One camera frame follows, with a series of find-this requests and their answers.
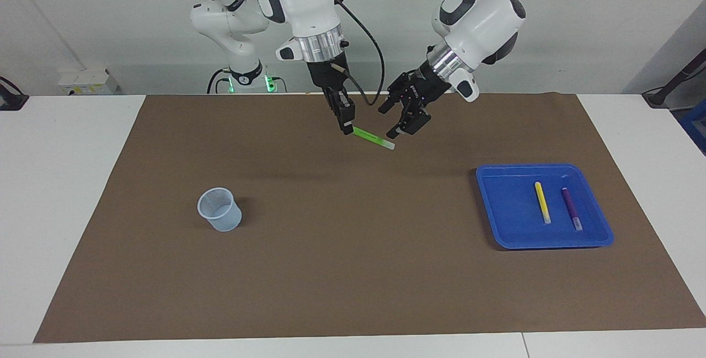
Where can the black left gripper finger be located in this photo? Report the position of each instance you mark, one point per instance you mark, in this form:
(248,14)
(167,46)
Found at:
(411,121)
(397,93)

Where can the yellow marker pen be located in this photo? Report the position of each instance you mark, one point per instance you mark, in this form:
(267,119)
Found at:
(542,202)

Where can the purple marker pen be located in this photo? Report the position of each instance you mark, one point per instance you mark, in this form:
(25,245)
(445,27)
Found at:
(571,209)

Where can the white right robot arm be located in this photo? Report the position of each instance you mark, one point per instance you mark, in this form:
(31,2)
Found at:
(309,5)

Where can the black desk object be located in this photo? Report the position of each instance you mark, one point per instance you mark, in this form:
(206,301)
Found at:
(11,99)

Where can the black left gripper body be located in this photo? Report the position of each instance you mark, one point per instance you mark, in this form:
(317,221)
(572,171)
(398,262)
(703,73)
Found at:
(430,85)

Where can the green marker pen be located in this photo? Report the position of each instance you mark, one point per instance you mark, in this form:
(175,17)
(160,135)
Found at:
(372,138)

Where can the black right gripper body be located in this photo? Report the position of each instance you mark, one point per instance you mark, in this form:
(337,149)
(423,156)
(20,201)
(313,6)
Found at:
(329,75)

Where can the translucent plastic cup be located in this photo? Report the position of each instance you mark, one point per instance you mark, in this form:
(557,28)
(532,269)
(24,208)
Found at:
(226,224)

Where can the blue plastic tray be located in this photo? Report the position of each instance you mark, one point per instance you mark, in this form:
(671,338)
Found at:
(518,220)

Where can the brown paper table mat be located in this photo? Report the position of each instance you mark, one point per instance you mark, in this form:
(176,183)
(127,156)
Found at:
(358,236)

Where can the black pole stand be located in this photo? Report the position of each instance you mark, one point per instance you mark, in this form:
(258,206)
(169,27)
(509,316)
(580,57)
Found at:
(659,96)

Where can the white wall socket box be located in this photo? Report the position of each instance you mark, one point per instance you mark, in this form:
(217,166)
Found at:
(88,79)

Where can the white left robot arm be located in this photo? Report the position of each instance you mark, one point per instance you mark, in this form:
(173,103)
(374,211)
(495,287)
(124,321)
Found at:
(485,21)

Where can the blue crate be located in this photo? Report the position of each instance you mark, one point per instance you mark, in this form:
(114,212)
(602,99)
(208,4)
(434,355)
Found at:
(696,126)

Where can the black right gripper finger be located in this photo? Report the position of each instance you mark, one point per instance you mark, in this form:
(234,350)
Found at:
(330,101)
(346,115)

